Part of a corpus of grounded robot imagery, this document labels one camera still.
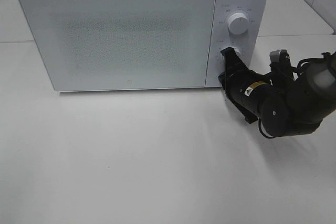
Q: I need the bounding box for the white power knob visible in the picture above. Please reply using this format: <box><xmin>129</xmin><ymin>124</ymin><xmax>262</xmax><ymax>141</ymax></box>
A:
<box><xmin>227</xmin><ymin>11</ymin><xmax>249</xmax><ymax>35</ymax></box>

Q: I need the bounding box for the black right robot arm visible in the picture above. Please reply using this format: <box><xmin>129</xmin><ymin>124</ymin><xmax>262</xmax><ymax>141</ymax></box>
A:
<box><xmin>218</xmin><ymin>47</ymin><xmax>335</xmax><ymax>139</ymax></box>

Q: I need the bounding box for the white timer knob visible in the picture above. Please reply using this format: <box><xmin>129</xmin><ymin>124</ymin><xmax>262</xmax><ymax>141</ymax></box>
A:
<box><xmin>234</xmin><ymin>47</ymin><xmax>242</xmax><ymax>57</ymax></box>

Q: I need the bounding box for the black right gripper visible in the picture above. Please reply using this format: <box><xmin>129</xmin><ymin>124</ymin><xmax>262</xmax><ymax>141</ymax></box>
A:
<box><xmin>218</xmin><ymin>47</ymin><xmax>271</xmax><ymax>124</ymax></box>

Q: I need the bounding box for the white microwave door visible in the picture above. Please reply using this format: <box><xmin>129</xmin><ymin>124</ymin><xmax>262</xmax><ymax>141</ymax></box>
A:
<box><xmin>19</xmin><ymin>0</ymin><xmax>214</xmax><ymax>92</ymax></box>

